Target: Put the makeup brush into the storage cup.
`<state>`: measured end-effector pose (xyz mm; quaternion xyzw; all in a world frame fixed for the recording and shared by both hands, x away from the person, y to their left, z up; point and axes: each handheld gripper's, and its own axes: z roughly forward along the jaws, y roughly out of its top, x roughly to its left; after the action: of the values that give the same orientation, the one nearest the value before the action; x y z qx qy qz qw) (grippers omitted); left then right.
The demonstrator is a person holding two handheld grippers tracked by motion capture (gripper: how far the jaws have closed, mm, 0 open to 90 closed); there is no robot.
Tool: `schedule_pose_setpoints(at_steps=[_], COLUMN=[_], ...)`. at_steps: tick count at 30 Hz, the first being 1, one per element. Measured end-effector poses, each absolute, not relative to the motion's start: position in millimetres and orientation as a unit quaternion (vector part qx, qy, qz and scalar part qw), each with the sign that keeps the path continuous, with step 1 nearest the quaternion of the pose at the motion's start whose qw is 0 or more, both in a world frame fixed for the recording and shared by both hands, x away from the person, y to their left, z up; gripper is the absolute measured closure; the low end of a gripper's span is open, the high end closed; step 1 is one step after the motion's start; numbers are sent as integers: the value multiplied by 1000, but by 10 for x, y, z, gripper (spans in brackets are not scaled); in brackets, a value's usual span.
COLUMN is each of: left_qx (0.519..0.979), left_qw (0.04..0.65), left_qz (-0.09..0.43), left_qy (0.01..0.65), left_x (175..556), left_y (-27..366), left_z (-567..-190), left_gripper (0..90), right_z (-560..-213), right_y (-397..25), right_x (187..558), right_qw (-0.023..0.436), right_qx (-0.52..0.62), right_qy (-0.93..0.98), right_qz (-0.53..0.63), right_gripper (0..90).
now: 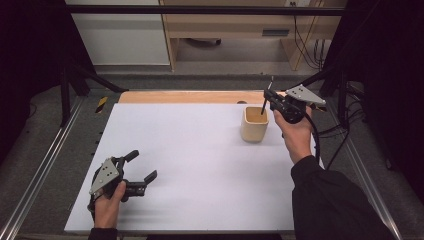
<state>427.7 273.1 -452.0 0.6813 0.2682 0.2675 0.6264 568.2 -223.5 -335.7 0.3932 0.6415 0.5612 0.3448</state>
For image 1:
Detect white cabinet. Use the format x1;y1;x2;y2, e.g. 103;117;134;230
65;0;171;67

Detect person's right hand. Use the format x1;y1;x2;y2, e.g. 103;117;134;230
273;105;314;165

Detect hanging black cables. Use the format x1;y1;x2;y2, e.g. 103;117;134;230
290;1;332;71

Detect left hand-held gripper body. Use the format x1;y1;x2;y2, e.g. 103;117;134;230
88;156;148;203

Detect dark curtain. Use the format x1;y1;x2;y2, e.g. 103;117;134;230
0;0;96;161
324;0;424;204

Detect black horizontal frame bar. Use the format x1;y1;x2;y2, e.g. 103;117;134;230
64;4;348;17

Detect wooden table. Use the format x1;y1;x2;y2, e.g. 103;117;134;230
118;90;299;105

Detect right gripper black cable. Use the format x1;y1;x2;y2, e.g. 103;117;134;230
303;113;322;163

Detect black metal stand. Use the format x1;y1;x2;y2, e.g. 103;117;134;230
293;63;352;130
59;59;130;128

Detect aluminium rail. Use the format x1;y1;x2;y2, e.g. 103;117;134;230
324;96;404;240
0;96;86;240

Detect light wooden square cup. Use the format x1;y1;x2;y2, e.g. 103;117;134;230
240;105;270;144

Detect black floor cable bundle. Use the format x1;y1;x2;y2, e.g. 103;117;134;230
316;81;368;138

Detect light wooden desk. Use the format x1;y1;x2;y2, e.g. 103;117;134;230
159;0;348;72

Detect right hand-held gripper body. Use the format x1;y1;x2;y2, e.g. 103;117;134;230
275;83;327;125

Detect person's left hand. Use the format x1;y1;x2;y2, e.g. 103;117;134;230
94;180;128;230

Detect black pen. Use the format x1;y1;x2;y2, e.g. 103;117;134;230
260;75;275;116

